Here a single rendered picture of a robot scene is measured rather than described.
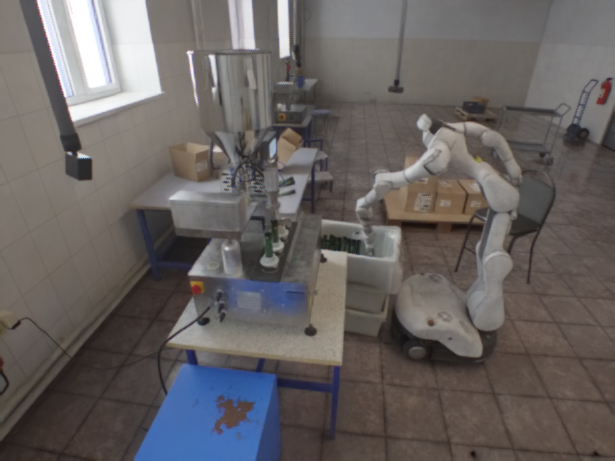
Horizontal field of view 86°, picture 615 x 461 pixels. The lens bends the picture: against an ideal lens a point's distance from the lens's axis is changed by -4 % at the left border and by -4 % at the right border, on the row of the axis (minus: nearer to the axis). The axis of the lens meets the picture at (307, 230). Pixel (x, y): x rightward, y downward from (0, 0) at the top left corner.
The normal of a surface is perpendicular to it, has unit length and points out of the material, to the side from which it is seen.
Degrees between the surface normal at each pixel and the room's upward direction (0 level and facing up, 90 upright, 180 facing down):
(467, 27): 90
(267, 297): 90
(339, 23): 90
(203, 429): 0
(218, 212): 90
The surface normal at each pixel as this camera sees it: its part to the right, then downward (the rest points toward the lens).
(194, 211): -0.13, 0.49
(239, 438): 0.00, -0.87
